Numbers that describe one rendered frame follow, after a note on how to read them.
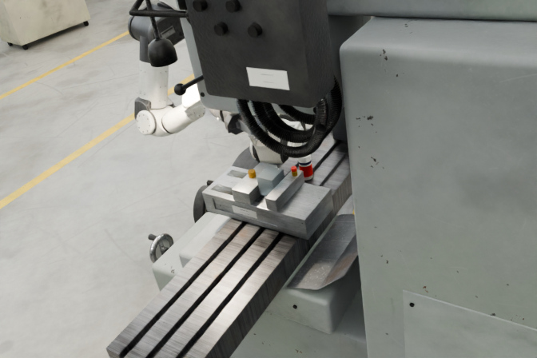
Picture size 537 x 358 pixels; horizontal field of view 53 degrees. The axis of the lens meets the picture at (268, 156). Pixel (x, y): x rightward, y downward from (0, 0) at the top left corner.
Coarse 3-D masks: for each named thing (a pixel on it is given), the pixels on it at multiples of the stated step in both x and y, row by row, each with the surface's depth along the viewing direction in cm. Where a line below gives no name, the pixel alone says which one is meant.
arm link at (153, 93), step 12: (144, 72) 166; (156, 72) 165; (168, 72) 169; (144, 84) 167; (156, 84) 167; (144, 96) 168; (156, 96) 168; (144, 108) 168; (156, 108) 170; (144, 120) 168; (156, 120) 167; (144, 132) 169
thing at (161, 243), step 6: (150, 234) 197; (162, 234) 197; (168, 234) 199; (150, 240) 197; (156, 240) 194; (162, 240) 197; (168, 240) 199; (150, 246) 194; (156, 246) 194; (162, 246) 197; (168, 246) 200; (150, 252) 193; (156, 252) 195; (162, 252) 197; (150, 258) 194; (156, 258) 195
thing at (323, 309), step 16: (208, 224) 170; (224, 224) 169; (192, 240) 165; (208, 240) 163; (320, 240) 155; (192, 256) 158; (352, 272) 146; (288, 288) 141; (304, 288) 140; (320, 288) 139; (336, 288) 139; (352, 288) 148; (272, 304) 147; (288, 304) 143; (304, 304) 140; (320, 304) 136; (336, 304) 140; (304, 320) 143; (320, 320) 140; (336, 320) 141
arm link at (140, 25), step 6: (138, 18) 164; (144, 18) 163; (156, 18) 160; (132, 24) 166; (138, 24) 163; (144, 24) 161; (150, 24) 159; (132, 30) 167; (138, 30) 164; (144, 30) 161; (138, 36) 165; (144, 36) 162; (144, 42) 162; (144, 48) 163; (144, 54) 164; (144, 60) 164
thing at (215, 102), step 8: (176, 0) 119; (184, 24) 121; (184, 32) 122; (192, 32) 121; (192, 40) 122; (192, 48) 123; (192, 56) 125; (192, 64) 126; (200, 64) 124; (200, 72) 126; (200, 88) 129; (200, 96) 130; (208, 96) 129; (216, 96) 127; (208, 104) 130; (216, 104) 129; (224, 104) 127; (232, 104) 126; (248, 104) 123
